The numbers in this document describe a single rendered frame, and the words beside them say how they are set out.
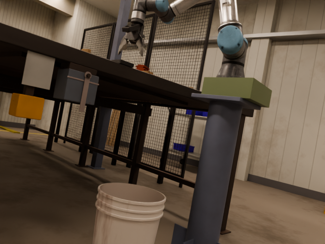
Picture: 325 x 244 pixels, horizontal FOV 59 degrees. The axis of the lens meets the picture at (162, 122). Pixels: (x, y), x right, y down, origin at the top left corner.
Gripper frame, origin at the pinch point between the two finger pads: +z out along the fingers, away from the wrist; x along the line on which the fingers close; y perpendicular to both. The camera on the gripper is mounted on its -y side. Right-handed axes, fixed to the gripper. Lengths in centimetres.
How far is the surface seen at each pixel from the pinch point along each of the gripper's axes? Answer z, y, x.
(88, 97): 28, -40, -9
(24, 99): 34, -63, 0
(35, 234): 102, -18, 26
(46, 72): 23, -55, 0
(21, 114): 39, -63, 0
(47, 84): 27, -54, 0
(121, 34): -67, 167, 117
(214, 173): 53, 6, -56
